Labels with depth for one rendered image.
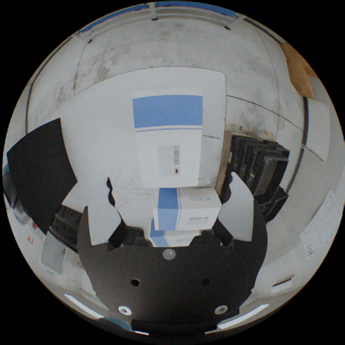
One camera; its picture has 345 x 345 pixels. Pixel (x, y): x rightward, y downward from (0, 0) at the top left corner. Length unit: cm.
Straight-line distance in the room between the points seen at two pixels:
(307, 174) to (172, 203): 255
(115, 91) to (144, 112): 15
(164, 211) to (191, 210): 7
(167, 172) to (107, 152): 20
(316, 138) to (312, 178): 75
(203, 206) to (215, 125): 22
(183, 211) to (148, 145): 20
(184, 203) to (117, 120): 29
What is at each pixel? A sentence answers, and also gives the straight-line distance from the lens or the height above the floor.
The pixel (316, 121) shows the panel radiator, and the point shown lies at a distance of 251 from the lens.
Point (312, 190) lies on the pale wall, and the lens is 261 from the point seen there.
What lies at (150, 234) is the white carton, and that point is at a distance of 47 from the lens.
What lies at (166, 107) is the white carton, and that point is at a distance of 20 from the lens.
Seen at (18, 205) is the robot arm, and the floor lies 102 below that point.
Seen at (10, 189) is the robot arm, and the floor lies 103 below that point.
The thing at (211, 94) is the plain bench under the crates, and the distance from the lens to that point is 31.
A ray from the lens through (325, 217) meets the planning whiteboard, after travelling 263.
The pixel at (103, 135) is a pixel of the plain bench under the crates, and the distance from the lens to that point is 35.
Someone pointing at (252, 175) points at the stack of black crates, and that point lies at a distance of 77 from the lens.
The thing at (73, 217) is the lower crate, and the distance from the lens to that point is 74.
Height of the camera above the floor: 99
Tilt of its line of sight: 58 degrees down
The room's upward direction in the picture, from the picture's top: 175 degrees clockwise
